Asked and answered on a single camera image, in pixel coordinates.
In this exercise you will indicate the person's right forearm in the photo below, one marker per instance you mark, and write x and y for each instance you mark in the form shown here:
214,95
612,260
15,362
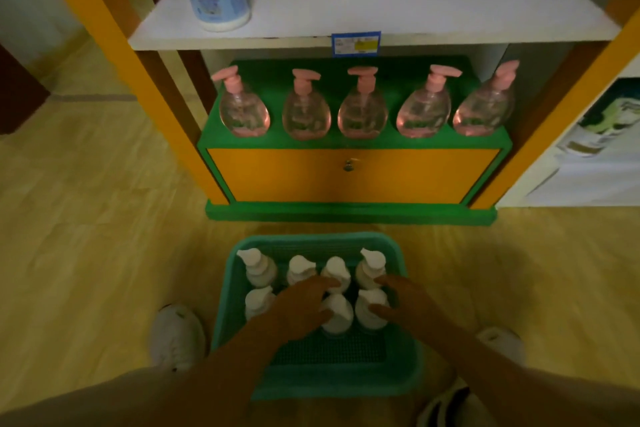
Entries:
490,386

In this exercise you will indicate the clear pink pump bottle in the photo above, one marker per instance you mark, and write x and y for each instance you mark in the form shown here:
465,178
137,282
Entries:
425,114
482,114
245,114
306,116
362,116

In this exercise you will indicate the dark brown wooden door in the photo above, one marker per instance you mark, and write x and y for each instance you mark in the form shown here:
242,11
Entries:
20,96

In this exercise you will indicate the person's right white shoe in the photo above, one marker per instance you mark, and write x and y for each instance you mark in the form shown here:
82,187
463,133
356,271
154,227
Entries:
502,344

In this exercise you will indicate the person's left forearm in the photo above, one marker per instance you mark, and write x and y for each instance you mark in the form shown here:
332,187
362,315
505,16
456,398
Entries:
225,381

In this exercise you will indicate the orange framed white shelf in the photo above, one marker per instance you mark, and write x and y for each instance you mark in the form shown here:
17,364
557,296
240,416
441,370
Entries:
425,1

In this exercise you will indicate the blue price tag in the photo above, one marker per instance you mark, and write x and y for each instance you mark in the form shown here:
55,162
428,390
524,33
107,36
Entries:
356,44

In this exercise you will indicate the person's left white shoe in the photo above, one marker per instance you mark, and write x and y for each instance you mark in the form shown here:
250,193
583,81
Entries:
177,336

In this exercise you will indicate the person's left hand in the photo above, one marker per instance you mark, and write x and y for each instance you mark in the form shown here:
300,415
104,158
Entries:
300,311

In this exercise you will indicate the person's right hand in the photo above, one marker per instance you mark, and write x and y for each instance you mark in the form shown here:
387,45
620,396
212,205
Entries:
415,316

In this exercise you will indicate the green orange base cabinet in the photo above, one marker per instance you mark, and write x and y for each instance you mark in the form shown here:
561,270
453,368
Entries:
400,176

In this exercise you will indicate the person's white shoe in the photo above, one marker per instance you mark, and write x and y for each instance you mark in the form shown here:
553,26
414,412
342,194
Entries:
177,336
502,344

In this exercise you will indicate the teal plastic basket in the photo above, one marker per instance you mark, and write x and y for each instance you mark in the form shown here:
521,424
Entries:
350,381

